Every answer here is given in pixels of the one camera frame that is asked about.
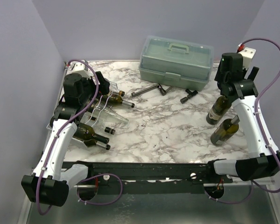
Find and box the olive green wine bottle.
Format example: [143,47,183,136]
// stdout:
[73,123,109,144]

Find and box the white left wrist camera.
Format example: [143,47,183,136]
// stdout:
[68,62,89,77]

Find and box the clear glass wine bottle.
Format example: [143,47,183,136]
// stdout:
[85,102,129,125]

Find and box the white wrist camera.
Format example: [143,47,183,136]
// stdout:
[238,45,256,71]
[68,62,89,77]

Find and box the dark green white-label bottle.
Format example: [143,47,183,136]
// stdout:
[206,96,231,125]

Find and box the black metal base rail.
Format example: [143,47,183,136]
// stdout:
[77,161,232,195]

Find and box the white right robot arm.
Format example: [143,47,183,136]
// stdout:
[205,53,280,183]

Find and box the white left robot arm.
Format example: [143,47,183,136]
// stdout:
[21,71,110,207]

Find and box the clear acrylic wine rack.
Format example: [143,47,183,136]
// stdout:
[46,79,121,151]

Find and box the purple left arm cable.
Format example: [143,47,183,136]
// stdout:
[36,59,123,215]

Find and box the green plastic toolbox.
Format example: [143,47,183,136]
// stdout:
[139,36,214,91]

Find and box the dark green labelled wine bottle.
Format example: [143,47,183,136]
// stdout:
[101,94,135,108]

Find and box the black corkscrew tool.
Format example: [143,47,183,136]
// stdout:
[180,89,198,104]

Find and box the green bottle in rack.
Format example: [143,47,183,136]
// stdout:
[79,139,111,150]

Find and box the green bottle silver neck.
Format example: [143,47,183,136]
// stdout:
[210,115,240,146]

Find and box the clear bottle with cork stopper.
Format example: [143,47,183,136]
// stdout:
[109,81,125,97]

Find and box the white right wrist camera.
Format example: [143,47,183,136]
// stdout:
[238,45,256,71]

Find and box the grey metal rod tool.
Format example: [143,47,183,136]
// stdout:
[131,84,173,97]

